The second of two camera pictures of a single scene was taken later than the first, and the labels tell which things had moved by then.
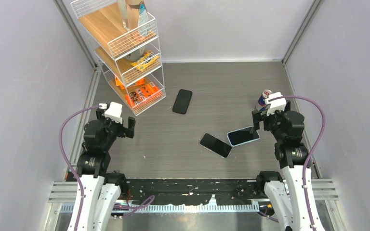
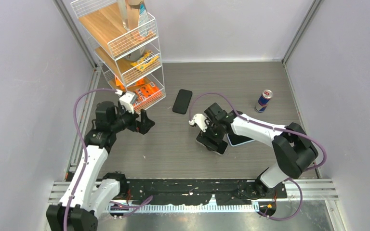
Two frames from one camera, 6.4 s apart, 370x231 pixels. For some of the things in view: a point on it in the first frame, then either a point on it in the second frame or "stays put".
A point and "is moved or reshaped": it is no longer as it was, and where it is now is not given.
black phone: [218, 147] is moved or reshaped
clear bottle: [123, 7] stays put
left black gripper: [128, 132] -> [146, 123]
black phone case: [182, 101] stays put
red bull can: [261, 100] stays put
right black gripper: [258, 116] -> [209, 123]
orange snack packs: [147, 92] stays put
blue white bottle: [143, 21] stays put
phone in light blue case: [243, 135] stays put
